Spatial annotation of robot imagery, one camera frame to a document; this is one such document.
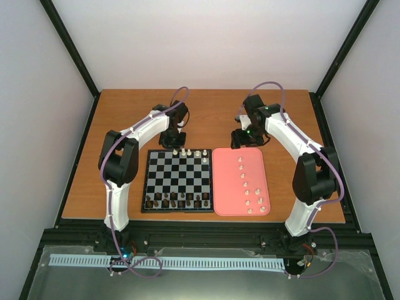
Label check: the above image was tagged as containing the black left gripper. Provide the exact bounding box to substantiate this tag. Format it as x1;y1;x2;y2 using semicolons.
159;128;186;151

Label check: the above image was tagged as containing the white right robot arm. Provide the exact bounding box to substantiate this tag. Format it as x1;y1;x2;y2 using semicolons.
231;94;343;253

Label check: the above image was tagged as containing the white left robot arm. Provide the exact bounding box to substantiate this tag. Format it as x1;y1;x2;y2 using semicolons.
98;101;189;252

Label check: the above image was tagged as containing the black and white chessboard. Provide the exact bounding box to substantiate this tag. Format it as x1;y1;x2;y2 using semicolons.
141;149;214;213

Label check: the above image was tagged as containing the pink plastic tray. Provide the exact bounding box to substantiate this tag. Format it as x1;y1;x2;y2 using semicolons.
212;147;271;217

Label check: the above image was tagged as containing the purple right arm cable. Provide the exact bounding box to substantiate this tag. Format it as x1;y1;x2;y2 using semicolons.
238;81;344;279

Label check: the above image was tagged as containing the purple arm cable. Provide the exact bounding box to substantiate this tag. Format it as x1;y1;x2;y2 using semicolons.
100;86;163;279
238;81;344;279

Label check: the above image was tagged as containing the black aluminium frame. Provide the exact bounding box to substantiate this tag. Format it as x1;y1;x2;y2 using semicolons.
20;1;393;299

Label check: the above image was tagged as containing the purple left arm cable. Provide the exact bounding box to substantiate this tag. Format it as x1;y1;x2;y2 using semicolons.
100;86;163;279

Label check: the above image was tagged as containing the light blue cable duct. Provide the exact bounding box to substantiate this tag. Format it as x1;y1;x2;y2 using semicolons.
48;254;285;273

